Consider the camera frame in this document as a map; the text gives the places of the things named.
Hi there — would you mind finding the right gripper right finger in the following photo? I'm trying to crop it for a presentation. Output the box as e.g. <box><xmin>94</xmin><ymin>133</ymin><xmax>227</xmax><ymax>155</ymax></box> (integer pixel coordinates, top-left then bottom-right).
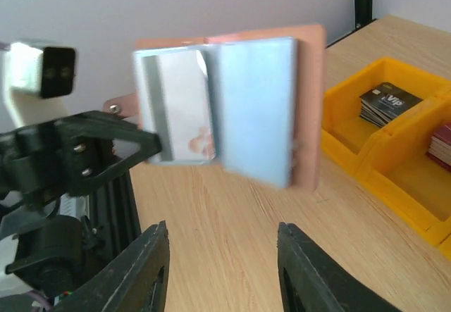
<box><xmin>277</xmin><ymin>222</ymin><xmax>399</xmax><ymax>312</ymax></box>

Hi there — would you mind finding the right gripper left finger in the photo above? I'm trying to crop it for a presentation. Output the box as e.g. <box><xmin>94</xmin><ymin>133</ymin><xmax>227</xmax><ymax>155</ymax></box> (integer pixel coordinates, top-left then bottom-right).
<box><xmin>52</xmin><ymin>221</ymin><xmax>170</xmax><ymax>312</ymax></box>

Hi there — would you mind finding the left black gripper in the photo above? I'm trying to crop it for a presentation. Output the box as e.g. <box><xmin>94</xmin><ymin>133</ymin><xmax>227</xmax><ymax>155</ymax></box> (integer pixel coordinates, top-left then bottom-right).
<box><xmin>1</xmin><ymin>111</ymin><xmax>162</xmax><ymax>212</ymax></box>

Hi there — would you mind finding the white card black stripe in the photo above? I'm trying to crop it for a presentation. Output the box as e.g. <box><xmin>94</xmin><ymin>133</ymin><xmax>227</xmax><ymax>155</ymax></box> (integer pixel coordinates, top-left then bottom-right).
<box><xmin>134</xmin><ymin>46</ymin><xmax>216</xmax><ymax>165</ymax></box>

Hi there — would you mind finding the pink card holder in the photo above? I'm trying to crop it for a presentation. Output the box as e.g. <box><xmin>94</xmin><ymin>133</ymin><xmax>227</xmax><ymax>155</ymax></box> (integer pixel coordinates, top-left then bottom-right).
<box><xmin>102</xmin><ymin>24</ymin><xmax>326</xmax><ymax>192</ymax></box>

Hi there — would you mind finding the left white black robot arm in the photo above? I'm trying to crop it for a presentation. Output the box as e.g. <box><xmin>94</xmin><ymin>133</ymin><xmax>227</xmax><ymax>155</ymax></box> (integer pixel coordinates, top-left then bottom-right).
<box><xmin>1</xmin><ymin>111</ymin><xmax>170</xmax><ymax>311</ymax></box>

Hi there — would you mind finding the red card stack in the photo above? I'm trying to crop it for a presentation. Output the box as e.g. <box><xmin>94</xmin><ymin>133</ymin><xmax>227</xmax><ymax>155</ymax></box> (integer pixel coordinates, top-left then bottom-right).
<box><xmin>426</xmin><ymin>123</ymin><xmax>450</xmax><ymax>171</ymax></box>

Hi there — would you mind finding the black card stack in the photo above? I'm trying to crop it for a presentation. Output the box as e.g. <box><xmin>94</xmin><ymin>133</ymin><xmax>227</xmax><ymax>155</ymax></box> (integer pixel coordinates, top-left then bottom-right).
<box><xmin>359</xmin><ymin>82</ymin><xmax>422</xmax><ymax>127</ymax></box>

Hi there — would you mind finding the yellow bin right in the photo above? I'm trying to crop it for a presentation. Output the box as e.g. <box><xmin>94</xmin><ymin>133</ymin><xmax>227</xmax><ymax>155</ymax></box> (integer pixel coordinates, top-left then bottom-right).
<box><xmin>421</xmin><ymin>218</ymin><xmax>451</xmax><ymax>260</ymax></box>

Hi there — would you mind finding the yellow bin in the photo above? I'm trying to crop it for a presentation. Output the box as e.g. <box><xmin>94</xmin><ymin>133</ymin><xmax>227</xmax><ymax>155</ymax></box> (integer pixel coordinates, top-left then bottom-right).
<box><xmin>356</xmin><ymin>89</ymin><xmax>450</xmax><ymax>245</ymax></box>
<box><xmin>322</xmin><ymin>57</ymin><xmax>450</xmax><ymax>170</ymax></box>
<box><xmin>421</xmin><ymin>218</ymin><xmax>451</xmax><ymax>260</ymax></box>

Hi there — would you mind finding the yellow bin middle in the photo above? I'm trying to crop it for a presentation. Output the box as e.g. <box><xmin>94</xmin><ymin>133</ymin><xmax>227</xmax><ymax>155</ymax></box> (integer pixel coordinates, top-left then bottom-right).
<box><xmin>356</xmin><ymin>89</ymin><xmax>450</xmax><ymax>245</ymax></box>

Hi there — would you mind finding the yellow bin left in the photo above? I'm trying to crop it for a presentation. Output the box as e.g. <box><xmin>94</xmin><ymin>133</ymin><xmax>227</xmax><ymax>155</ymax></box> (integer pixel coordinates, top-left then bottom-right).
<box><xmin>322</xmin><ymin>57</ymin><xmax>450</xmax><ymax>170</ymax></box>

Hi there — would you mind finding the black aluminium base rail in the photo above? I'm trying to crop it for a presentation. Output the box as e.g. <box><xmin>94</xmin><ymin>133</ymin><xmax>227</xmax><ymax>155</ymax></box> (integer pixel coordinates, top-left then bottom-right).
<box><xmin>80</xmin><ymin>139</ymin><xmax>142</xmax><ymax>256</ymax></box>

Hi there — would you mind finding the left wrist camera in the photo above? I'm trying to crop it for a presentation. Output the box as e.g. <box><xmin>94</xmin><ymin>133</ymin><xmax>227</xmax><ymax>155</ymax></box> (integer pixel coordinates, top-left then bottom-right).
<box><xmin>1</xmin><ymin>40</ymin><xmax>78</xmax><ymax>128</ymax></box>

